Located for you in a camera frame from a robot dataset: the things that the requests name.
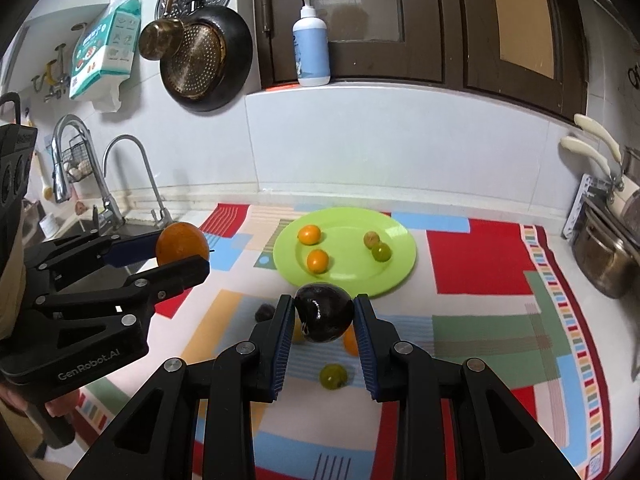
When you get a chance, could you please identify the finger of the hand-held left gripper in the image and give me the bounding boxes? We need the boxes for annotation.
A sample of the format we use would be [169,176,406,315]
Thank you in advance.
[32,255,211,328]
[22,230,163,286]

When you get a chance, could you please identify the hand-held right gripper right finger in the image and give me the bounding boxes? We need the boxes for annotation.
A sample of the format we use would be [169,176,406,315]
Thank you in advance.
[352,294,551,480]

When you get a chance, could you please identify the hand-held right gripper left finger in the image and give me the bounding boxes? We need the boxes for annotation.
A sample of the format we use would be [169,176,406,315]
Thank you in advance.
[80,294,296,480]

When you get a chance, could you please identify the green plate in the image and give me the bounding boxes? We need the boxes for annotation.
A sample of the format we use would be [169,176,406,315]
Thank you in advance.
[273,207,418,300]

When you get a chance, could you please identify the person's left hand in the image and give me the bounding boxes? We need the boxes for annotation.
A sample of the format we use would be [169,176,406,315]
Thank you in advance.
[44,390,83,418]

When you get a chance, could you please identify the steel kitchen sink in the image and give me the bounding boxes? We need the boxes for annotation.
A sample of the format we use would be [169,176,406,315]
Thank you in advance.
[20,195,166,281]

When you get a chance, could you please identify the slim gooseneck faucet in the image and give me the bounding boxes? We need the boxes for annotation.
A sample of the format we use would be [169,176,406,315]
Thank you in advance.
[102,135,173,228]

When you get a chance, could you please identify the chrome pull-down faucet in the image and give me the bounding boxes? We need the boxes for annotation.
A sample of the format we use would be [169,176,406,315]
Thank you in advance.
[51,114,126,228]

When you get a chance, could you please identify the colourful patchwork cloth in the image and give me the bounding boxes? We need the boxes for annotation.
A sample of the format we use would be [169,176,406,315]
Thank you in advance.
[65,202,618,480]

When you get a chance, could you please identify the golden perforated strainer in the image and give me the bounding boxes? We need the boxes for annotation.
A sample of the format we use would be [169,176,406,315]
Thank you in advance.
[162,20,223,98]

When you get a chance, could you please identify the green tissue pack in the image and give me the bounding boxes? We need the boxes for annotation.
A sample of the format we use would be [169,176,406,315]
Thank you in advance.
[68,0,142,113]

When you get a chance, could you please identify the small brass saucepan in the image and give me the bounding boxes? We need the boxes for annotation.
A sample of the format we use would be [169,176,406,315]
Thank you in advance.
[139,0,185,61]

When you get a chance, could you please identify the black frying pan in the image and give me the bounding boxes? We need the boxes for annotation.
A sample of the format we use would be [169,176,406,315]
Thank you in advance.
[159,0,253,112]

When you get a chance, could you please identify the steel dish rack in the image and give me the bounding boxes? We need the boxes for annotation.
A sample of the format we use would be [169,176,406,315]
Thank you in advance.
[561,174,640,241]

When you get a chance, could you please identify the large steel pot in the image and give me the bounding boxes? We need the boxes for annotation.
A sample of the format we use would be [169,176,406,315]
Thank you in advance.
[571,210,640,300]

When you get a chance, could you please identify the white pump soap bottle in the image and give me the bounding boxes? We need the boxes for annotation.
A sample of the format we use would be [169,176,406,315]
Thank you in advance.
[292,0,331,87]

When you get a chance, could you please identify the dark door with frosted pane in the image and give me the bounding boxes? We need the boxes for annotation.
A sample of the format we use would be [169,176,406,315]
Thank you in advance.
[252,0,463,93]

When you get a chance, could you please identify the dark door with tan pane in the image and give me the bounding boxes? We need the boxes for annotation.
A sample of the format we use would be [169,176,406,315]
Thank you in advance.
[452,0,588,123]

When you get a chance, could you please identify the black wire basket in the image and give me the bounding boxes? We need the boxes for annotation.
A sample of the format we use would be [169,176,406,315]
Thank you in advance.
[60,137,96,181]

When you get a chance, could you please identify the white-handled knife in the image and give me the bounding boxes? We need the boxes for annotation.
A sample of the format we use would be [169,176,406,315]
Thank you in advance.
[559,135,621,181]
[573,113,626,161]

